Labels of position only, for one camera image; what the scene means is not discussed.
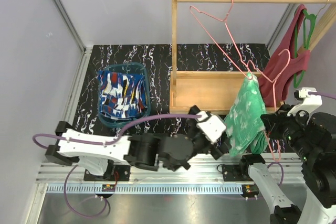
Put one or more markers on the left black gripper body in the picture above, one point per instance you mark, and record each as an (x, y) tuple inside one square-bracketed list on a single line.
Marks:
[(199, 145)]

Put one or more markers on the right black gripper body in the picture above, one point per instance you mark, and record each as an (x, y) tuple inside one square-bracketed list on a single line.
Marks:
[(289, 127)]

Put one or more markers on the green tie-dye trousers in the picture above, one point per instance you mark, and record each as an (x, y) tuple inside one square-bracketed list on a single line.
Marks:
[(244, 126)]

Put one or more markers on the blue patterned trousers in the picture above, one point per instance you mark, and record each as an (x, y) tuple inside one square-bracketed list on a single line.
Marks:
[(121, 96)]

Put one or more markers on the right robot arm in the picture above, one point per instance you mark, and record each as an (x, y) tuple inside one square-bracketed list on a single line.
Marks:
[(312, 138)]

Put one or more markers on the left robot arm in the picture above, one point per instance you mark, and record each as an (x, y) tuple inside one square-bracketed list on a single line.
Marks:
[(147, 151)]

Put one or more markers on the green plastic hanger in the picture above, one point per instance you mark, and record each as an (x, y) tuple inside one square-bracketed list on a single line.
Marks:
[(311, 18)]

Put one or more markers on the wooden clothes rack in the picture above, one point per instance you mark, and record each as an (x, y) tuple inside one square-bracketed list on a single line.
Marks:
[(216, 91)]

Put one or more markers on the maroon tank top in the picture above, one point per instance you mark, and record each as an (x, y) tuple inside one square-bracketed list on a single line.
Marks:
[(277, 62)]

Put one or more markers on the teal transparent plastic bin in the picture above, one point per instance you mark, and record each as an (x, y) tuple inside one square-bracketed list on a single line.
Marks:
[(128, 68)]

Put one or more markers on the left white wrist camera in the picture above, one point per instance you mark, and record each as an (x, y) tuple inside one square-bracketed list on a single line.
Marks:
[(211, 125)]

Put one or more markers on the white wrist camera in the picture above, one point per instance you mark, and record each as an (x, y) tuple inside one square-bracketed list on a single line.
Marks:
[(308, 100), (211, 125)]

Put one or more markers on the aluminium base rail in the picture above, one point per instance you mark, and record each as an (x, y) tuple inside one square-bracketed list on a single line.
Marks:
[(206, 176)]

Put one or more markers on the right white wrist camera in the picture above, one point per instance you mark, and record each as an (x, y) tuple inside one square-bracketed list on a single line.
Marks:
[(308, 100)]

